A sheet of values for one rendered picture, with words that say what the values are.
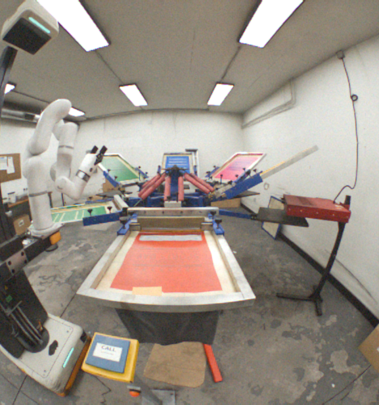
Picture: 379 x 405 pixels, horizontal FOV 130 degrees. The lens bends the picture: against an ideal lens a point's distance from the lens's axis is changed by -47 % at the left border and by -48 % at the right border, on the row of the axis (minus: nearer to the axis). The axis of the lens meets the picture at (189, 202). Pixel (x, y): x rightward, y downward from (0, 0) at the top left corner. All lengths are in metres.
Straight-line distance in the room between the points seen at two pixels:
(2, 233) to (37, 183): 0.24
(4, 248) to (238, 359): 1.55
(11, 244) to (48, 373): 0.94
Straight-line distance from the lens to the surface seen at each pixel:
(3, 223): 0.71
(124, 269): 0.74
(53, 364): 1.41
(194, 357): 1.47
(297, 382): 1.60
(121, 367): 0.45
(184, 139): 5.11
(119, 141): 5.47
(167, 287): 0.62
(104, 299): 0.57
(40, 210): 0.77
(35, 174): 0.75
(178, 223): 0.99
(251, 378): 1.49
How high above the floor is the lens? 1.38
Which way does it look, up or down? 14 degrees down
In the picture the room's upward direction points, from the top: straight up
